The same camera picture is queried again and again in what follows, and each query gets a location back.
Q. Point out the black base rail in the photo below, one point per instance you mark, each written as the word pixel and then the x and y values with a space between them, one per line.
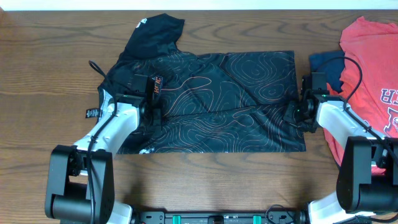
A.
pixel 276 214

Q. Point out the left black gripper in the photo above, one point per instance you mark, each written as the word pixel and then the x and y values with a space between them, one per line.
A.
pixel 156 101

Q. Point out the navy blue garment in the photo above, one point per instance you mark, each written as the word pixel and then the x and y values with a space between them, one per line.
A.
pixel 331 65

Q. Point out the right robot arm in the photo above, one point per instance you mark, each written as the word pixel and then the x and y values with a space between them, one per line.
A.
pixel 367 181

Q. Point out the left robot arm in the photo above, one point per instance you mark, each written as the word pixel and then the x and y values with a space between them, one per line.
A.
pixel 80 186

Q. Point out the black orange-patterned jersey shirt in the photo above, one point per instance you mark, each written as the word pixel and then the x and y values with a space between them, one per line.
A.
pixel 217 102

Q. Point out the red printed t-shirt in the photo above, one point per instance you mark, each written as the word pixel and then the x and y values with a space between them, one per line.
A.
pixel 370 74

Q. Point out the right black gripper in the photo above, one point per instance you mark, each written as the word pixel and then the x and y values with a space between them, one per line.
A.
pixel 288 116

